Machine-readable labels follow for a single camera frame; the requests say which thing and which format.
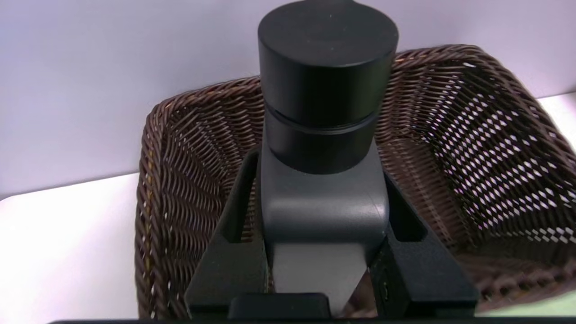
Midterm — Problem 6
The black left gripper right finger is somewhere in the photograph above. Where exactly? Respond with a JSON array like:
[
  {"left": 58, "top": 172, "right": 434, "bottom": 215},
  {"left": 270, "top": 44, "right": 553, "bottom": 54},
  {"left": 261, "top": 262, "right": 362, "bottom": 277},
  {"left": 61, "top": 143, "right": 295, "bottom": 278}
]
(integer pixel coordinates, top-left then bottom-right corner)
[{"left": 369, "top": 173, "right": 479, "bottom": 318}]

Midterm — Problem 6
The black pump soap bottle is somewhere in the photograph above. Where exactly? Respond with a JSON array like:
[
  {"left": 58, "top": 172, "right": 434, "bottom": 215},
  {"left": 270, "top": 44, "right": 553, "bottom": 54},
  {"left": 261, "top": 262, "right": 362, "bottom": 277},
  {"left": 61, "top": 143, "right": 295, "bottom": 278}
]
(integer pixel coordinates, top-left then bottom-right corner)
[{"left": 257, "top": 0, "right": 399, "bottom": 315}]

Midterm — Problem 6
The dark brown wicker basket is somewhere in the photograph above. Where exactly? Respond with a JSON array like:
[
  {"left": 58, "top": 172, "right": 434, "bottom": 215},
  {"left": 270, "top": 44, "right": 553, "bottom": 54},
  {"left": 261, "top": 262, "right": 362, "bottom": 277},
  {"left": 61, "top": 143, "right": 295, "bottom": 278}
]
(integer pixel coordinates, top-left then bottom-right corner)
[{"left": 134, "top": 44, "right": 576, "bottom": 320}]

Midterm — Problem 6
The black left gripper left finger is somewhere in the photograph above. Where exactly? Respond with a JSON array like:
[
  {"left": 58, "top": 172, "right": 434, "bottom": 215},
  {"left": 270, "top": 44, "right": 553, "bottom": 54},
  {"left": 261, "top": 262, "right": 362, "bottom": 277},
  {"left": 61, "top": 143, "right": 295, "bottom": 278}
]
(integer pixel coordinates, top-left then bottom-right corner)
[{"left": 185, "top": 148, "right": 271, "bottom": 318}]

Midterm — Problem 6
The light green plastic tray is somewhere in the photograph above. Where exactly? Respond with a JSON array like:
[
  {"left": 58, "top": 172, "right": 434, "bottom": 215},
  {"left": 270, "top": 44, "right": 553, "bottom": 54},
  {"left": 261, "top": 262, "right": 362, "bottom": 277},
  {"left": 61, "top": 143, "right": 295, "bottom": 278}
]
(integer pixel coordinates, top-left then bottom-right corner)
[{"left": 477, "top": 290, "right": 576, "bottom": 318}]

